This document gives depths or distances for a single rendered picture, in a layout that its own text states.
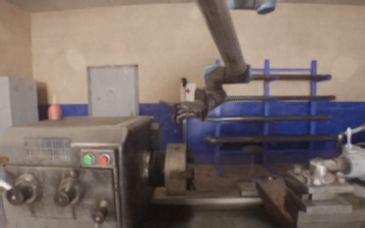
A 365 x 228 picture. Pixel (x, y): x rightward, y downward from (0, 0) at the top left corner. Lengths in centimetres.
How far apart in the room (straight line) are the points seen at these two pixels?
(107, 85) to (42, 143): 346
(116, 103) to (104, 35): 146
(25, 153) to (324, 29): 505
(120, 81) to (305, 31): 401
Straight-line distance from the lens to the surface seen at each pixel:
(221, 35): 68
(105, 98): 423
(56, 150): 81
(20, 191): 87
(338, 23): 528
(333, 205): 86
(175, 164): 84
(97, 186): 76
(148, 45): 413
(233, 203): 119
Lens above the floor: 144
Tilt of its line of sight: 5 degrees down
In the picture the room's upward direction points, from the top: 1 degrees counter-clockwise
